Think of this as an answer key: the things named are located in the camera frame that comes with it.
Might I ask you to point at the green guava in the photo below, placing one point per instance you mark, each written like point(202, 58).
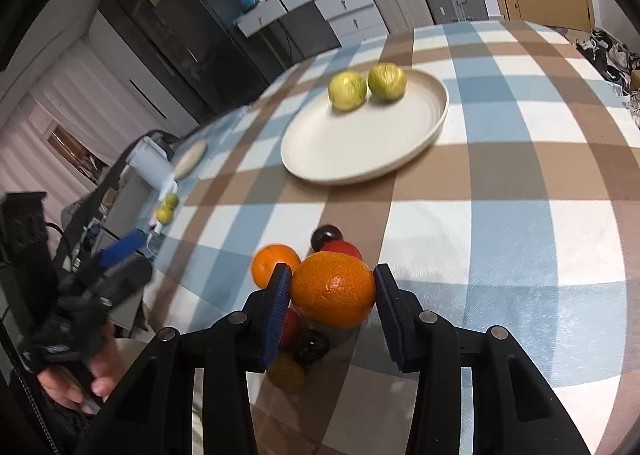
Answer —
point(386, 81)

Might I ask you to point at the yellow guava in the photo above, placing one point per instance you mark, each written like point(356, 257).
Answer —
point(347, 91)

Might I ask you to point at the large orange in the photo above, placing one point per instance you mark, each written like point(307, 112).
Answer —
point(332, 292)

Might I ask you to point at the small green lime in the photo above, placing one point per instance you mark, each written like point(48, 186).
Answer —
point(164, 214)
point(171, 200)

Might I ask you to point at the beige oval plate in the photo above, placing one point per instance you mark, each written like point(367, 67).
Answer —
point(190, 158)

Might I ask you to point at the small orange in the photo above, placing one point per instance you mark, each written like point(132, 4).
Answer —
point(267, 265)

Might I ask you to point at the brown kiwi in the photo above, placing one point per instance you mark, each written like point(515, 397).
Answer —
point(286, 372)

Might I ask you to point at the person's left hand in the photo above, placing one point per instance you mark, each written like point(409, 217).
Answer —
point(97, 375)

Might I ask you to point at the dark refrigerator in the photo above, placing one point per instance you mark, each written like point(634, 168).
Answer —
point(200, 35)

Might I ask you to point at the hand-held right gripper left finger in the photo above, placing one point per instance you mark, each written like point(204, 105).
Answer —
point(275, 315)

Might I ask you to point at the checkered tablecloth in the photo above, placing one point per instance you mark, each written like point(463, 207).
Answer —
point(500, 235)

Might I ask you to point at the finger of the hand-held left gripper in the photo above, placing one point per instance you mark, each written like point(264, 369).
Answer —
point(125, 280)
point(120, 246)

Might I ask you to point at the red tomato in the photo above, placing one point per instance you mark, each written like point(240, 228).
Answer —
point(342, 250)
point(290, 327)

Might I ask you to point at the pile of shoes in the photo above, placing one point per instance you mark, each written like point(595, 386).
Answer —
point(615, 60)

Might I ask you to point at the white desk with drawers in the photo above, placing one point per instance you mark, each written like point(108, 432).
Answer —
point(310, 0)

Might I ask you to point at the white pitcher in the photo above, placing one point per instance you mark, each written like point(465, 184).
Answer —
point(150, 162)

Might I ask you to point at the dark plum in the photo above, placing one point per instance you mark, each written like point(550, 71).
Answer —
point(324, 236)
point(310, 346)

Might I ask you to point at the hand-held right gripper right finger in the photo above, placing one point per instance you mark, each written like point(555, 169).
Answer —
point(392, 315)

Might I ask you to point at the beige round plate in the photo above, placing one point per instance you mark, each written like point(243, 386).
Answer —
point(370, 145)

